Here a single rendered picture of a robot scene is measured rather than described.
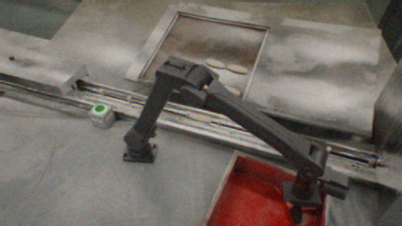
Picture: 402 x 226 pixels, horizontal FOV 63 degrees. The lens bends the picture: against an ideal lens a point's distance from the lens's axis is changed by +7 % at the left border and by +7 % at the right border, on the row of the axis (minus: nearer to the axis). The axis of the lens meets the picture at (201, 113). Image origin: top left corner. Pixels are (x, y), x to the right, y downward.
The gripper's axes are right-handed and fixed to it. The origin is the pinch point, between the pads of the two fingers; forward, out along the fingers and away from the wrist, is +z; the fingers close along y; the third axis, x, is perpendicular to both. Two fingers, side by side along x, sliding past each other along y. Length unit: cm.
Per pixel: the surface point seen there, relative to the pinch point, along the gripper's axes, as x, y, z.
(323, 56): 71, 19, -9
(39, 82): 46, -104, -6
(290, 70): 63, 4, -7
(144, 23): 117, -75, 4
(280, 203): 2.7, -3.8, 3.4
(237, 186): 7.7, -18.1, 3.4
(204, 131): 29.0, -31.7, -0.3
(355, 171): 15.4, 21.7, -0.4
